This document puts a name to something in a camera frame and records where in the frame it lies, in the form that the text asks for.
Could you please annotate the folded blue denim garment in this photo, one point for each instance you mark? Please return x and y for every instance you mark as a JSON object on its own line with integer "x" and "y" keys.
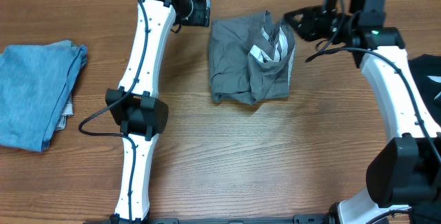
{"x": 36, "y": 82}

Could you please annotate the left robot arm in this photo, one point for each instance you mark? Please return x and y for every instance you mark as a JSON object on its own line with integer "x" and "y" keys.
{"x": 135, "y": 105}

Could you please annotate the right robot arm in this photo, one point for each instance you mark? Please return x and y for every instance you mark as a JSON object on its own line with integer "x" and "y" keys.
{"x": 407, "y": 171}

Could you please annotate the black shirt with white print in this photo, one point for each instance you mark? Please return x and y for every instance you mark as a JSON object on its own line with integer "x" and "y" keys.
{"x": 426, "y": 74}

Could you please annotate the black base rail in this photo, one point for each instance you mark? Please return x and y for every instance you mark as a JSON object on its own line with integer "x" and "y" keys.
{"x": 241, "y": 220}

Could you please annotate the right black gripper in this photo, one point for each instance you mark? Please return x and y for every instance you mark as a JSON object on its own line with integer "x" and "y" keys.
{"x": 319, "y": 22}

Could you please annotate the grey shorts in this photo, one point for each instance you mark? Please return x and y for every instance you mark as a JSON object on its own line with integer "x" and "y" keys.
{"x": 251, "y": 58}

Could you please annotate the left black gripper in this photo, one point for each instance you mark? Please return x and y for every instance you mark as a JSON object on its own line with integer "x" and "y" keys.
{"x": 202, "y": 16}

